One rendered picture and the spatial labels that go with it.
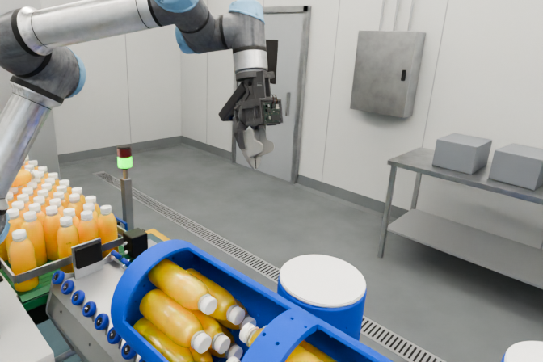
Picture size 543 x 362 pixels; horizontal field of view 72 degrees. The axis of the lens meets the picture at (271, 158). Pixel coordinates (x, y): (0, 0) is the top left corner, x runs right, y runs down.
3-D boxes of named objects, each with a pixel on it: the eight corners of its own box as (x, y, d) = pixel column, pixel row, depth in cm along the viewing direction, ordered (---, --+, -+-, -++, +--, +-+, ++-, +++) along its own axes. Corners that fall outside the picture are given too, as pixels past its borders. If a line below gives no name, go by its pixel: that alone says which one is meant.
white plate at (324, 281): (291, 247, 138) (291, 250, 138) (268, 292, 112) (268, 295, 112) (368, 263, 130) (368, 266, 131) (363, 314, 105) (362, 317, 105)
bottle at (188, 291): (143, 275, 95) (188, 309, 83) (162, 252, 98) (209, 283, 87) (157, 288, 99) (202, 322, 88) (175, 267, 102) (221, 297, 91)
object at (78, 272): (77, 281, 129) (73, 250, 125) (73, 279, 130) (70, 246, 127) (105, 270, 136) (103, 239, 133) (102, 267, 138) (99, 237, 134)
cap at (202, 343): (188, 348, 82) (194, 352, 80) (197, 330, 82) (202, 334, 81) (199, 348, 85) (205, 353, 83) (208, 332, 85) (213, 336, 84)
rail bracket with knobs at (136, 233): (128, 263, 146) (127, 240, 143) (119, 256, 150) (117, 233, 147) (151, 254, 153) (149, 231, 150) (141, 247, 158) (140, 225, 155)
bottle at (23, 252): (37, 276, 134) (31, 229, 129) (39, 287, 129) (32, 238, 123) (14, 283, 130) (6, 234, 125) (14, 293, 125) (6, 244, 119)
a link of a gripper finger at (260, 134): (270, 169, 82) (267, 126, 81) (250, 169, 86) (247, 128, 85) (279, 167, 84) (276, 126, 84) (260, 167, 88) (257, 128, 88)
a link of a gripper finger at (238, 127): (239, 149, 81) (236, 108, 81) (234, 149, 82) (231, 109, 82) (254, 147, 85) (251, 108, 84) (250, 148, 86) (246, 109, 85)
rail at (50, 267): (17, 284, 123) (16, 275, 122) (16, 283, 123) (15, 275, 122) (130, 242, 152) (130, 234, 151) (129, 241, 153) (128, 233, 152)
